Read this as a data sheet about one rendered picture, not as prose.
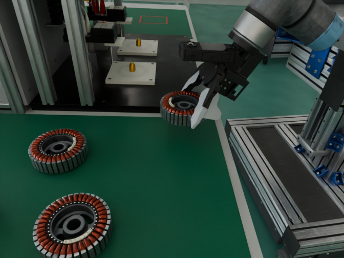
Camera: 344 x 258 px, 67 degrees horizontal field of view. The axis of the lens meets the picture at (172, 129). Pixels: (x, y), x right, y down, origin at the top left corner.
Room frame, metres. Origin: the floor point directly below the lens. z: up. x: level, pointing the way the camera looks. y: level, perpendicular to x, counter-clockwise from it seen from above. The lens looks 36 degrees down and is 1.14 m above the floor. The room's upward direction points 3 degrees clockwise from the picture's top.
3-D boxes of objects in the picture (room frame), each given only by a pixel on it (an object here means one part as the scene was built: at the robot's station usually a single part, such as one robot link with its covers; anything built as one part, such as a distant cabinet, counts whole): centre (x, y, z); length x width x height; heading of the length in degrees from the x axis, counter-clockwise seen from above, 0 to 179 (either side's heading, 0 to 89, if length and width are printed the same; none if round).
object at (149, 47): (1.03, 0.15, 0.78); 0.15 x 0.15 x 0.01; 3
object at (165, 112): (0.52, -0.03, 0.82); 0.11 x 0.11 x 0.04
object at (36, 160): (0.41, 0.23, 0.77); 0.11 x 0.11 x 0.04
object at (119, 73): (0.79, 0.14, 0.78); 0.15 x 0.15 x 0.01; 3
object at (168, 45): (0.91, 0.16, 0.76); 0.64 x 0.47 x 0.02; 3
